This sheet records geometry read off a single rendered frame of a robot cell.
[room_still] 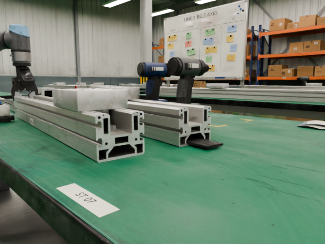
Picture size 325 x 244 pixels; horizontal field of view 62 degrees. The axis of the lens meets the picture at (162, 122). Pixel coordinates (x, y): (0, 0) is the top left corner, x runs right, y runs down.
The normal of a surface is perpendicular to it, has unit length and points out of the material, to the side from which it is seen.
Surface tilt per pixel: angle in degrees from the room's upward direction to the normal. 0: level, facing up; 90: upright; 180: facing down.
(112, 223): 0
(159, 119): 90
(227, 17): 90
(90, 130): 90
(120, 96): 90
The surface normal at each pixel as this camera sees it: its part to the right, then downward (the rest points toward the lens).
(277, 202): 0.00, -0.99
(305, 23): -0.69, 0.13
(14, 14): 0.70, 0.11
